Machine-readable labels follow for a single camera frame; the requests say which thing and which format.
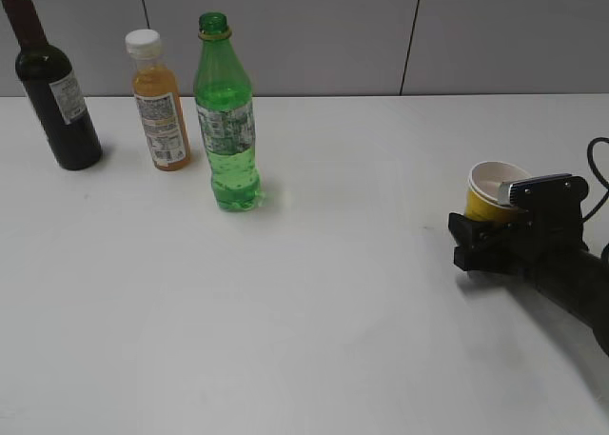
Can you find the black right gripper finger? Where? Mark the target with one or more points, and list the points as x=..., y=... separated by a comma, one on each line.
x=474, y=234
x=469, y=259

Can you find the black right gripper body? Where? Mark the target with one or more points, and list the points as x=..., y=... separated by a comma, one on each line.
x=536, y=236

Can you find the yellow paper cup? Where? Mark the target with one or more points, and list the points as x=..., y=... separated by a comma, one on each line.
x=484, y=180

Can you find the green sprite bottle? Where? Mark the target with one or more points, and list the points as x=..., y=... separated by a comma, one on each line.
x=223, y=97

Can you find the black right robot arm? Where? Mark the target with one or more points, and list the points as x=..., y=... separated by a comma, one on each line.
x=578, y=284

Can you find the orange juice bottle white cap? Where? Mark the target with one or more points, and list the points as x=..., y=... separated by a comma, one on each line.
x=157, y=98

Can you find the dark red wine bottle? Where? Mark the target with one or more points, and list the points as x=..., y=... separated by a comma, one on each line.
x=49, y=81

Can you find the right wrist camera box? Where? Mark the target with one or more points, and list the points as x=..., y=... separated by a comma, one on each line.
x=548, y=191

